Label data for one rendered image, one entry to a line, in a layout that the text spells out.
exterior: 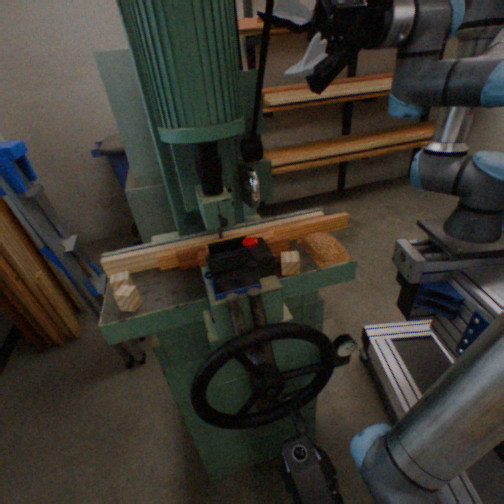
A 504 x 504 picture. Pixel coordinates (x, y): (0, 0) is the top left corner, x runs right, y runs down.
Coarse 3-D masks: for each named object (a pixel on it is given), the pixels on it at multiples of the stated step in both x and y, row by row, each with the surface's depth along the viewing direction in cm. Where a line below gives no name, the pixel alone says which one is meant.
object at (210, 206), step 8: (200, 184) 73; (200, 192) 68; (224, 192) 67; (200, 200) 65; (208, 200) 64; (216, 200) 63; (224, 200) 64; (232, 200) 64; (200, 208) 71; (208, 208) 63; (216, 208) 64; (224, 208) 65; (232, 208) 65; (208, 216) 64; (216, 216) 65; (224, 216) 66; (232, 216) 66; (208, 224) 65; (216, 224) 66; (232, 224) 67
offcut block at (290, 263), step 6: (282, 252) 68; (288, 252) 68; (294, 252) 68; (282, 258) 66; (288, 258) 66; (294, 258) 66; (282, 264) 65; (288, 264) 65; (294, 264) 65; (282, 270) 66; (288, 270) 66; (294, 270) 66
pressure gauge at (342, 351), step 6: (342, 336) 77; (348, 336) 77; (336, 342) 77; (342, 342) 76; (348, 342) 76; (354, 342) 77; (336, 348) 77; (342, 348) 76; (354, 348) 78; (342, 354) 78; (348, 354) 79
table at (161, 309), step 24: (312, 264) 69; (336, 264) 68; (144, 288) 67; (168, 288) 66; (192, 288) 66; (288, 288) 68; (312, 288) 70; (120, 312) 61; (144, 312) 60; (168, 312) 61; (192, 312) 63; (288, 312) 61; (120, 336) 61; (216, 336) 57
